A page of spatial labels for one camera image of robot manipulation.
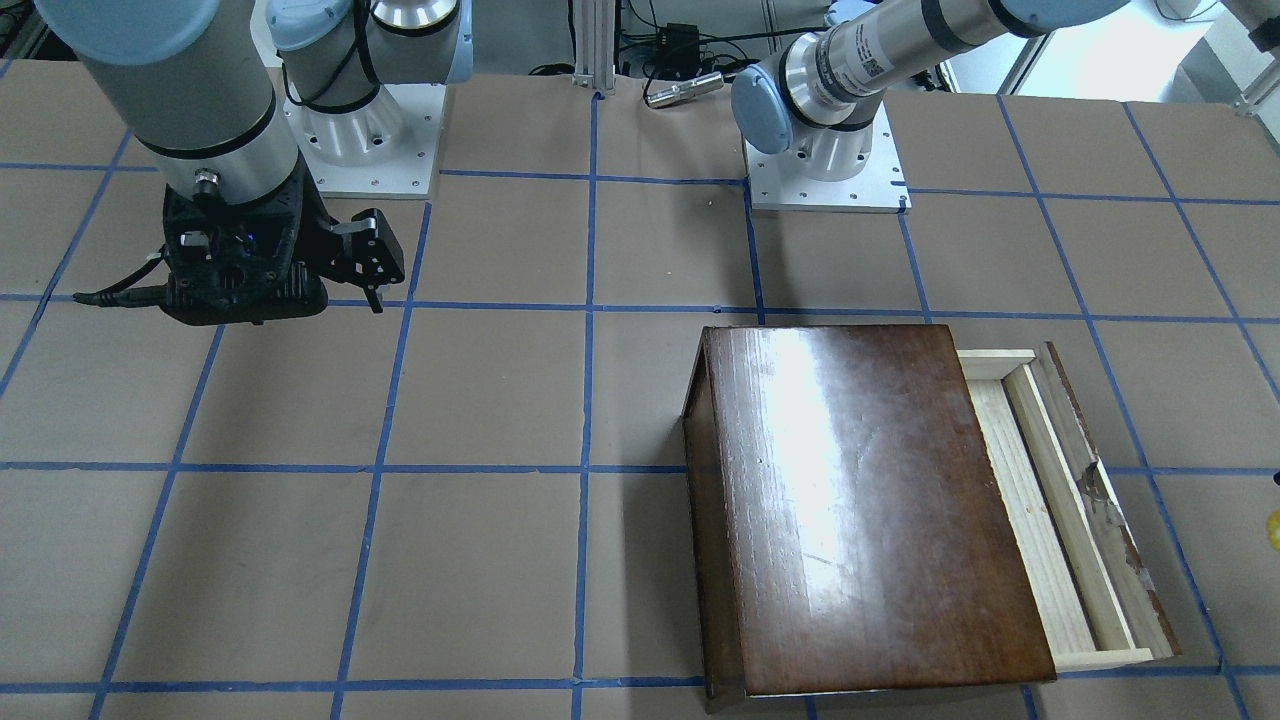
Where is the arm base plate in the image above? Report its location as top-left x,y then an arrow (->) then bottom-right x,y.
742,104 -> 913,214
283,85 -> 451,200

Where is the light wooden drawer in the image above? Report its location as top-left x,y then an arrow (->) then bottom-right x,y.
957,342 -> 1181,673

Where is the silver metal cylinder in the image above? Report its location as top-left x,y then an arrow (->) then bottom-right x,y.
644,70 -> 724,110

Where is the dark wooden drawer cabinet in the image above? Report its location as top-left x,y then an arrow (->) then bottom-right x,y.
681,324 -> 1059,714

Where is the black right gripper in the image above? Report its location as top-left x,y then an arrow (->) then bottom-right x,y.
160,170 -> 406,325

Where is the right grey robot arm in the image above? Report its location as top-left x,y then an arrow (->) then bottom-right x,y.
36,1 -> 474,325

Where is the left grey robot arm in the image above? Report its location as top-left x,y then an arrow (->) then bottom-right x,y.
731,1 -> 1124,182

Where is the aluminium frame post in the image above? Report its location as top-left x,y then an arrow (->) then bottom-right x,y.
570,0 -> 617,100

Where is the black power adapter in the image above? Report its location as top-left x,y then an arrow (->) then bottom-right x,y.
655,22 -> 701,58

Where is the yellow corn cob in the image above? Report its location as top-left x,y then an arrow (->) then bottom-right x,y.
1266,509 -> 1280,552

